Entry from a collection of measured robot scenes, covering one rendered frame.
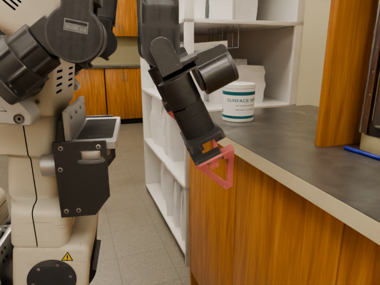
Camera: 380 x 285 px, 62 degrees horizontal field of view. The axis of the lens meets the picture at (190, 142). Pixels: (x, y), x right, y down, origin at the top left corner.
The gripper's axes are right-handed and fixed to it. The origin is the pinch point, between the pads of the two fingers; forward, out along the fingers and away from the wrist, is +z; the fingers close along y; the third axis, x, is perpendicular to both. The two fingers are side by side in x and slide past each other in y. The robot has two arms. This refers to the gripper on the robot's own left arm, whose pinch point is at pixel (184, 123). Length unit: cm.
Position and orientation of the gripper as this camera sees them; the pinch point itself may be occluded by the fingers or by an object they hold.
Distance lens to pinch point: 100.0
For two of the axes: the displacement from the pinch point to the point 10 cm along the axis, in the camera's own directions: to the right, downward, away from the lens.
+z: 4.3, 8.4, 3.3
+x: -8.9, 4.6, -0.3
